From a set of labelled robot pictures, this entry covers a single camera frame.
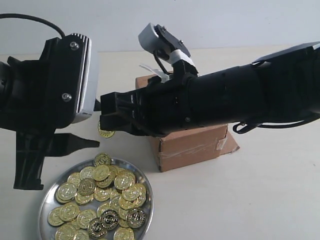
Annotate gold coin on plate rim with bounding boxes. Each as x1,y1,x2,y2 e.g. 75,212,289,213
93,152,112,167

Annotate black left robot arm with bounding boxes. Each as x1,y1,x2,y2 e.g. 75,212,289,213
0,33,100,191

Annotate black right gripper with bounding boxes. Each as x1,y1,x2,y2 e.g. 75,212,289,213
99,61,200,137

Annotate brown cardboard slotted box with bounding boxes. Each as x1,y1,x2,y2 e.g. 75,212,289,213
135,72,241,173

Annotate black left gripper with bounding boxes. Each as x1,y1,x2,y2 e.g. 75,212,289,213
0,37,100,191

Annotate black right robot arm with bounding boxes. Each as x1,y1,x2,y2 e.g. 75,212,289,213
100,42,320,137

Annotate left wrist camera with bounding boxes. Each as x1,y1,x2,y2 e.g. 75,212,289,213
71,32,99,124

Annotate gold metal button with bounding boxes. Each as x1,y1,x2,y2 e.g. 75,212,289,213
93,164,110,182

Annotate round steel plate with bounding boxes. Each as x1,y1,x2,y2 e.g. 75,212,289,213
37,157,154,240

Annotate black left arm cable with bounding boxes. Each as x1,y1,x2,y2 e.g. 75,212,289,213
0,13,66,39

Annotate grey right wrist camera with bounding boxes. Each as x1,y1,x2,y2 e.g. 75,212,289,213
138,23,195,67

